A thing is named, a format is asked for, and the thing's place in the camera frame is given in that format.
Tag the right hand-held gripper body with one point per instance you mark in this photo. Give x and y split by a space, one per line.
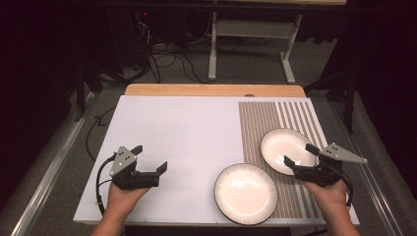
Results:
341 153

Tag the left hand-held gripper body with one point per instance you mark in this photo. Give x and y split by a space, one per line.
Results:
123 162

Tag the white plate with dark rim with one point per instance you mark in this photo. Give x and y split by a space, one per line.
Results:
285 147
246 193

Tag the person's left hand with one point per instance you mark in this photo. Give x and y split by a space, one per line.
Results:
123 201

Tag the person's right hand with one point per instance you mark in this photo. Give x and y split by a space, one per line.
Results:
331 196

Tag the white board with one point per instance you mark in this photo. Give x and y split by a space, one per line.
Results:
180 131

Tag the black stand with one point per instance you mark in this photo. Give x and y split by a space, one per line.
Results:
80 98
350 108

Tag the brown striped placemat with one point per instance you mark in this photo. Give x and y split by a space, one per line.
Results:
255 131

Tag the wooden table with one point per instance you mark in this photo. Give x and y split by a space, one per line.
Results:
213 90

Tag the black box with red light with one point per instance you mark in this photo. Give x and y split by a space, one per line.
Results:
144 14

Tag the metal floor rail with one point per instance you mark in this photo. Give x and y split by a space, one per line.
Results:
49 173
377 196

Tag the white metal desk frame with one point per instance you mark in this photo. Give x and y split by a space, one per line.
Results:
252 29

